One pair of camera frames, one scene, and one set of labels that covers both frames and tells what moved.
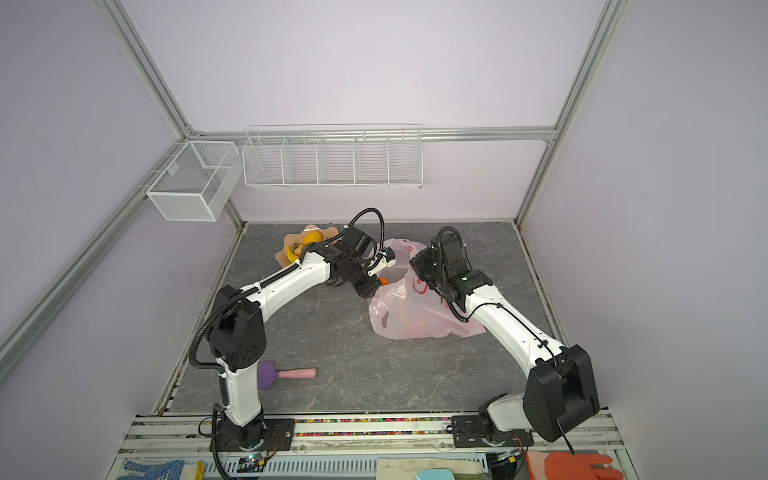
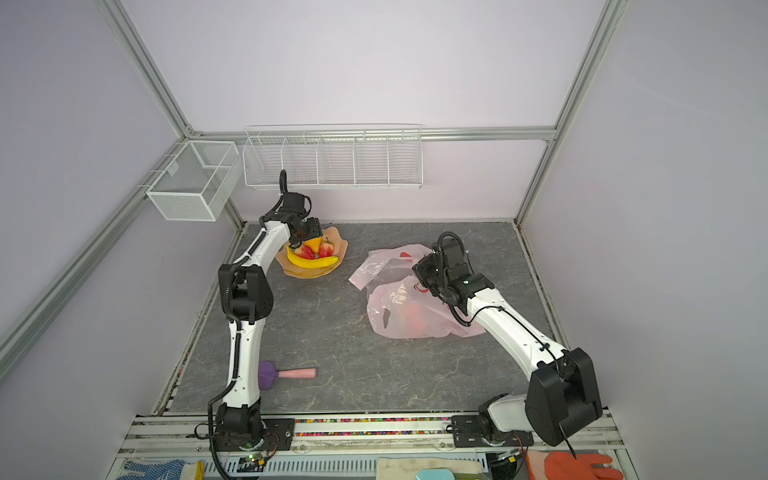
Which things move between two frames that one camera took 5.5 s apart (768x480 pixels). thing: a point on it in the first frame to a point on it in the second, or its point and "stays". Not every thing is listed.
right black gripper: [420, 262] stays
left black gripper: [369, 290] to [316, 230]
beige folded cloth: [400, 468] stays
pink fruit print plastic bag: [407, 306] stays
